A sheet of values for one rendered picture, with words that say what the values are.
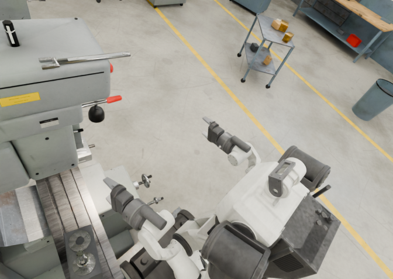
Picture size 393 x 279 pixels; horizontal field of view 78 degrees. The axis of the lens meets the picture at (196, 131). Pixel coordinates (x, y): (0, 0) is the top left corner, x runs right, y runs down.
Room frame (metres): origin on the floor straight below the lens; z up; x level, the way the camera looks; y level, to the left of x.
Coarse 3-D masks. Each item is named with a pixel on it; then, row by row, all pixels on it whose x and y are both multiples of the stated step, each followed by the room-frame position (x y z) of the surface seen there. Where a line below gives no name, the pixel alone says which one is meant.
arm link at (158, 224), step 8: (144, 208) 0.31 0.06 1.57; (136, 216) 0.29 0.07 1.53; (144, 216) 0.29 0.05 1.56; (152, 216) 0.29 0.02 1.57; (160, 216) 0.30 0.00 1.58; (168, 216) 0.33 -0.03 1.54; (136, 224) 0.27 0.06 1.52; (144, 224) 0.27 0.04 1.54; (152, 224) 0.28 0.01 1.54; (160, 224) 0.28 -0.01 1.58; (168, 224) 0.31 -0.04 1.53; (152, 232) 0.26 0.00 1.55; (160, 232) 0.27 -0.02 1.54
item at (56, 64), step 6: (96, 54) 0.54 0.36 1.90; (102, 54) 0.55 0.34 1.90; (108, 54) 0.56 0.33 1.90; (114, 54) 0.57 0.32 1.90; (120, 54) 0.58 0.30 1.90; (126, 54) 0.59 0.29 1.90; (42, 60) 0.44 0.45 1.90; (48, 60) 0.45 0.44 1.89; (54, 60) 0.45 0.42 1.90; (60, 60) 0.46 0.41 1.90; (66, 60) 0.47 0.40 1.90; (72, 60) 0.48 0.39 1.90; (78, 60) 0.49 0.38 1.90; (84, 60) 0.50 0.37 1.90; (90, 60) 0.51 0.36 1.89; (42, 66) 0.42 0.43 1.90; (48, 66) 0.42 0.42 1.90; (54, 66) 0.43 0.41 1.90
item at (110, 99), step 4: (116, 96) 0.59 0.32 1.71; (120, 96) 0.60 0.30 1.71; (104, 100) 0.55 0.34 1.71; (108, 100) 0.56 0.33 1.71; (112, 100) 0.57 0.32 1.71; (116, 100) 0.58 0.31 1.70; (120, 100) 0.59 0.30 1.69; (84, 104) 0.50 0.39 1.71; (88, 104) 0.51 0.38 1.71; (92, 104) 0.52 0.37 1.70; (96, 104) 0.53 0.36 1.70
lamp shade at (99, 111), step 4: (92, 108) 0.67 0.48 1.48; (100, 108) 0.69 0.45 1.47; (88, 112) 0.66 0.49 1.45; (92, 112) 0.66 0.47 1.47; (96, 112) 0.66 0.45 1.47; (100, 112) 0.67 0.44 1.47; (104, 112) 0.70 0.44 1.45; (88, 116) 0.65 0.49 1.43; (92, 116) 0.65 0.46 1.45; (96, 116) 0.65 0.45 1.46; (100, 116) 0.67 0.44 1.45; (104, 116) 0.69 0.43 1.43; (92, 120) 0.65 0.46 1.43; (96, 120) 0.65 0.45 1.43; (100, 120) 0.66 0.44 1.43
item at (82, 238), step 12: (84, 228) 0.29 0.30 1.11; (72, 240) 0.22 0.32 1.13; (84, 240) 0.24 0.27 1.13; (72, 252) 0.19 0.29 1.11; (84, 252) 0.20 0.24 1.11; (96, 252) 0.22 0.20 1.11; (72, 264) 0.14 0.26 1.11; (96, 264) 0.18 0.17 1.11; (72, 276) 0.11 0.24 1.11; (84, 276) 0.12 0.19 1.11; (96, 276) 0.14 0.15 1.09
